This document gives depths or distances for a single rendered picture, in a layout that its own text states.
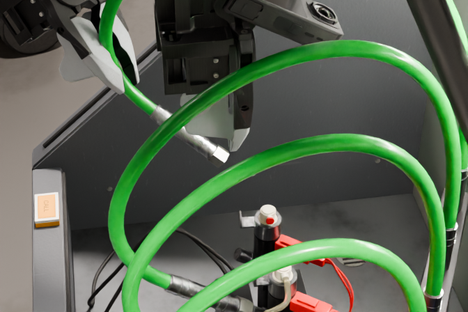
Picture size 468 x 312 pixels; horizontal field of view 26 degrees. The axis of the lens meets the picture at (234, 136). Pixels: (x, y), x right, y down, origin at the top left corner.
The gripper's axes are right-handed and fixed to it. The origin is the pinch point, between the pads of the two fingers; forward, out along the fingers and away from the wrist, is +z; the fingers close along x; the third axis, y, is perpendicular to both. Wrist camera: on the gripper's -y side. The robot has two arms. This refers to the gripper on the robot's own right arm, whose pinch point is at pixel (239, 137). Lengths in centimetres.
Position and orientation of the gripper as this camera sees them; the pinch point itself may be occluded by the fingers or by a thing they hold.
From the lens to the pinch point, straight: 97.1
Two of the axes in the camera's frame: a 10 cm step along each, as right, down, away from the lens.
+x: 1.6, 6.3, -7.6
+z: 0.1, 7.7, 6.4
